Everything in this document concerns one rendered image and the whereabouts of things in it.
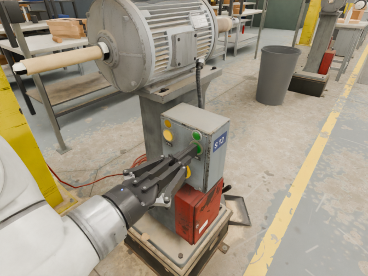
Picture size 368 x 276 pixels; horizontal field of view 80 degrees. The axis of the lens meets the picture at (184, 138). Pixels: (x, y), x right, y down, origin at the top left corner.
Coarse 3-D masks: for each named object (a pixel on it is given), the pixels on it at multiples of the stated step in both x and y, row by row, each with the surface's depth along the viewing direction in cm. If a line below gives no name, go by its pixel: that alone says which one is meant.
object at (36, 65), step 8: (88, 48) 55; (96, 48) 57; (40, 56) 48; (48, 56) 49; (56, 56) 50; (64, 56) 51; (72, 56) 52; (80, 56) 54; (88, 56) 55; (96, 56) 57; (24, 64) 46; (32, 64) 47; (40, 64) 48; (48, 64) 49; (56, 64) 50; (64, 64) 52; (72, 64) 53; (32, 72) 47; (40, 72) 49
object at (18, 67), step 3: (18, 63) 46; (21, 63) 46; (12, 66) 45; (15, 66) 45; (18, 66) 45; (21, 66) 46; (24, 66) 46; (15, 69) 45; (18, 69) 45; (21, 69) 46; (24, 69) 46; (15, 72) 46; (18, 72) 46; (21, 72) 46; (24, 72) 46
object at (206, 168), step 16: (176, 112) 58; (192, 112) 58; (208, 112) 58; (176, 128) 55; (192, 128) 52; (208, 128) 51; (224, 128) 54; (176, 144) 58; (208, 144) 51; (224, 144) 58; (192, 160) 57; (208, 160) 54; (224, 160) 62; (192, 176) 60; (208, 176) 57
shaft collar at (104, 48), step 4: (96, 44) 57; (100, 44) 57; (104, 44) 58; (100, 48) 57; (104, 48) 57; (104, 52) 57; (108, 52) 58; (104, 56) 58; (108, 56) 59; (100, 60) 60
